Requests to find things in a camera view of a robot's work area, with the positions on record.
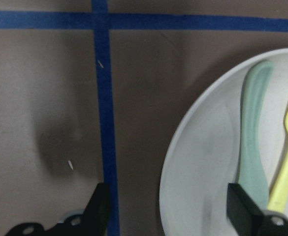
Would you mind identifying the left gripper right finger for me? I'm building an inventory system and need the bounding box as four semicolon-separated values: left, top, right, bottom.
226;183;288;236

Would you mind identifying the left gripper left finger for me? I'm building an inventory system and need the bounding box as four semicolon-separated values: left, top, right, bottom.
7;183;111;236

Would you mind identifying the white round plate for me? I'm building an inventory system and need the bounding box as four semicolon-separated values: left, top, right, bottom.
159;48;288;236

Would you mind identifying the teal plastic spoon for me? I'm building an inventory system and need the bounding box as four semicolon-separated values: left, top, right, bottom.
237;60;274;209

